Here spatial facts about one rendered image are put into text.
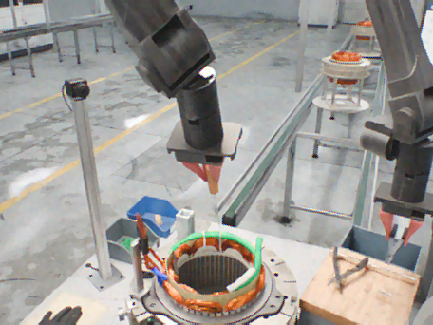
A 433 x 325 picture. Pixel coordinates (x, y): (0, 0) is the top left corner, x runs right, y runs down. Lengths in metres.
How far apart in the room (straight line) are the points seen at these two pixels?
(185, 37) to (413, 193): 0.47
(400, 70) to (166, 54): 0.38
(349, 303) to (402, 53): 0.46
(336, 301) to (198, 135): 0.44
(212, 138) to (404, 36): 0.33
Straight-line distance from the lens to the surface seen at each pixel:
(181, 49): 0.47
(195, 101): 0.52
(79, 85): 1.01
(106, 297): 1.26
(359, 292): 0.87
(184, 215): 0.85
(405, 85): 0.68
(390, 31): 0.69
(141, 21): 0.46
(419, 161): 0.72
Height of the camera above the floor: 1.63
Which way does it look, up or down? 26 degrees down
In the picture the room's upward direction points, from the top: straight up
